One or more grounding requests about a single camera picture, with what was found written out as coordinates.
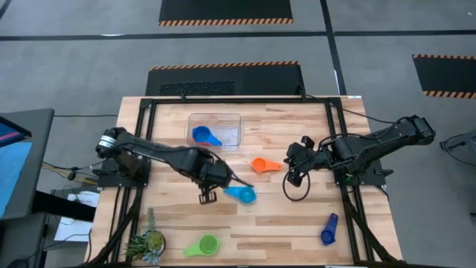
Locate green measuring cup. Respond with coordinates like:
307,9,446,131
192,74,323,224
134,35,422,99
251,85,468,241
183,233,222,258

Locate black aluminium table frame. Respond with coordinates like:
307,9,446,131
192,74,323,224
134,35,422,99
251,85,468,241
84,95,408,268

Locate teal measuring cup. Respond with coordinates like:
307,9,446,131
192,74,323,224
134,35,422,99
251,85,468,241
222,185,258,205

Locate black hazard-striped floor mat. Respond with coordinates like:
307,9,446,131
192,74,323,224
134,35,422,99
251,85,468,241
158,0,295,28
144,60,306,98
411,54,476,101

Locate potted succulent plant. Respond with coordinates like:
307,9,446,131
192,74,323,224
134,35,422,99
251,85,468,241
124,207,167,267

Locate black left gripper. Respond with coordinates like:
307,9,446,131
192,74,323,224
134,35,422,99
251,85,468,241
195,158,255,205

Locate clear plastic bin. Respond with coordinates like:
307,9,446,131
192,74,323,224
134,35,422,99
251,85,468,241
184,112,245,153

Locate monitor with blue screen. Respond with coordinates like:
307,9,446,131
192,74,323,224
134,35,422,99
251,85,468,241
0,115,33,219

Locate dark blue measuring cup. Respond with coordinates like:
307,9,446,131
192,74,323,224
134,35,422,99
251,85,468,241
320,212,340,247

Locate black right gripper cable loop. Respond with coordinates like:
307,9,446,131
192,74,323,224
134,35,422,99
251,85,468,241
281,169,312,202

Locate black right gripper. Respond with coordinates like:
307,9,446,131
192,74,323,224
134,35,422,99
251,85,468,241
284,143,325,188

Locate white paper sheets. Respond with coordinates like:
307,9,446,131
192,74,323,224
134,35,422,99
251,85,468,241
54,190,100,243

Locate orange measuring cup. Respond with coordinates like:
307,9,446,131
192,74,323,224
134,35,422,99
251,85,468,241
250,156,283,174

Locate cable bundle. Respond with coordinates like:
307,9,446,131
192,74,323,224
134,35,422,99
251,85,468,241
41,159,109,186

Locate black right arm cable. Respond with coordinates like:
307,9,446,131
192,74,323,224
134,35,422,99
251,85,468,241
336,105,397,126

